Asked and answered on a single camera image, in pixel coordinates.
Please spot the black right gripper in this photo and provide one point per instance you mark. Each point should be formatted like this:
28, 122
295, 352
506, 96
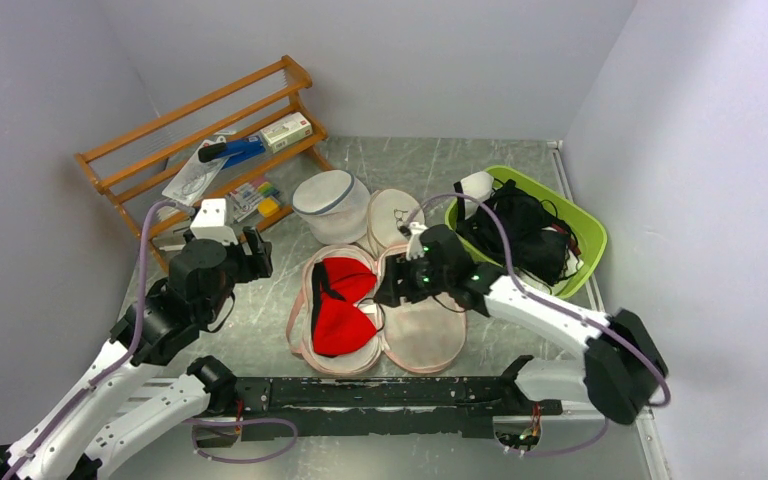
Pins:
392, 289

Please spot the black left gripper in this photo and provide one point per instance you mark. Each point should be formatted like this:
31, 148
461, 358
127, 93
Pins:
256, 263

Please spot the pink floral mesh laundry bag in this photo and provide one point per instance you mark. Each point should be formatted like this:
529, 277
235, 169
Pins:
421, 338

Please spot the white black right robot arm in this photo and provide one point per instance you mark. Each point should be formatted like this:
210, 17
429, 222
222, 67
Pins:
615, 365

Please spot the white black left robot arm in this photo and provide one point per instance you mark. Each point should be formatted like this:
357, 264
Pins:
80, 438

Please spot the beige mesh bag with glasses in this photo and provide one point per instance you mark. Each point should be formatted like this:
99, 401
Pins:
388, 210

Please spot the red bra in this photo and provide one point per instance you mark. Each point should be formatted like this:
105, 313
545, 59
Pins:
338, 326

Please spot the white blue-rimmed mesh bag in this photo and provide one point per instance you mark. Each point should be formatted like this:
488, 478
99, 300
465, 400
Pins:
334, 205

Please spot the grey stapler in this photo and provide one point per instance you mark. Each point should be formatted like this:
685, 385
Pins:
172, 239

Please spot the marker pen pack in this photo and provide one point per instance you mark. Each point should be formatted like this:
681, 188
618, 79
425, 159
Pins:
245, 198

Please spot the white garment in basket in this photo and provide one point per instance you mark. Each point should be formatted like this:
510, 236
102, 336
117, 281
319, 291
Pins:
478, 186

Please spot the clear plastic packet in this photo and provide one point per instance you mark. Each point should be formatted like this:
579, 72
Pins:
192, 180

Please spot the black clothes pile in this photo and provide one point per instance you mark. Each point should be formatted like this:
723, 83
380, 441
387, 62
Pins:
542, 245

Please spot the orange wooden shelf rack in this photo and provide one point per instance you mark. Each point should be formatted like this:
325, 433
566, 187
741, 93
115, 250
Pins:
138, 165

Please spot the blue black stapler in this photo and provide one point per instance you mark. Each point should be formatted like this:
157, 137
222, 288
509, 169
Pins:
233, 152

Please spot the green plastic basket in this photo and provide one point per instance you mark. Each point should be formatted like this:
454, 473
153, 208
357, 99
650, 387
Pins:
590, 235

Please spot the white red-marked box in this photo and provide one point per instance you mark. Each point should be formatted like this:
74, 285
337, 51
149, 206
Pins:
285, 132

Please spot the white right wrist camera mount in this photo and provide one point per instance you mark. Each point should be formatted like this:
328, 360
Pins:
415, 249

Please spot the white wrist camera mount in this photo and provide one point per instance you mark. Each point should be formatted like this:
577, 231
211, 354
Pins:
213, 222
415, 249

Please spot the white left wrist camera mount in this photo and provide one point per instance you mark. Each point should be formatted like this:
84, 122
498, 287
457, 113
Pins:
213, 222

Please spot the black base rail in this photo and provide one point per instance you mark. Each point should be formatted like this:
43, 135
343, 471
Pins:
468, 405

